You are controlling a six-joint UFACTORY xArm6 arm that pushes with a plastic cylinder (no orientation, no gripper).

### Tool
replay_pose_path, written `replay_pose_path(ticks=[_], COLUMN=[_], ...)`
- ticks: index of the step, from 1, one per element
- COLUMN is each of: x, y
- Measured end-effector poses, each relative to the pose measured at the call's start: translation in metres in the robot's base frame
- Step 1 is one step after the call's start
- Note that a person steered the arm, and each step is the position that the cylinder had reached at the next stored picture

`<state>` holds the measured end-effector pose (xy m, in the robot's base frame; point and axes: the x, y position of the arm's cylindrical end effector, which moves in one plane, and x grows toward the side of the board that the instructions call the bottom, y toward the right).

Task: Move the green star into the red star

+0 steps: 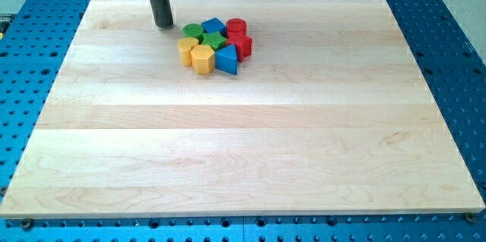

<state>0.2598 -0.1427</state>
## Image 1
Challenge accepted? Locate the red star block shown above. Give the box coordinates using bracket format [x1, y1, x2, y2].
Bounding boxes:
[226, 35, 253, 62]

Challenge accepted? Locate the green star block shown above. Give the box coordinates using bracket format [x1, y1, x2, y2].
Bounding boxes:
[201, 31, 227, 51]

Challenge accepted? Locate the blue triangle block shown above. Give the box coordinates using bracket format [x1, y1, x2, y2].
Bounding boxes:
[215, 44, 238, 75]

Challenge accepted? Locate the yellow hexagon block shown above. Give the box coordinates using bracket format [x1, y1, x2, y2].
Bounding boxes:
[191, 45, 215, 74]

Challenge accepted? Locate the red cylinder block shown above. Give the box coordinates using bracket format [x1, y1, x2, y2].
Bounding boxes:
[226, 17, 247, 36]

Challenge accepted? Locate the yellow cylinder block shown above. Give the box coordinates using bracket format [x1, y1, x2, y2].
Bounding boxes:
[177, 37, 199, 67]

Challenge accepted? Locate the blue cube block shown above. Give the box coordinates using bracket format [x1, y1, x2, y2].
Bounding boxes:
[201, 17, 227, 37]

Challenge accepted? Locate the light wooden board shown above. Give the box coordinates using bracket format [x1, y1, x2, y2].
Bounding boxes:
[1, 0, 484, 218]

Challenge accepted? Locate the green cylinder block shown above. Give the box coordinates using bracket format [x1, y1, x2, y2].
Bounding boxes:
[182, 24, 204, 42]

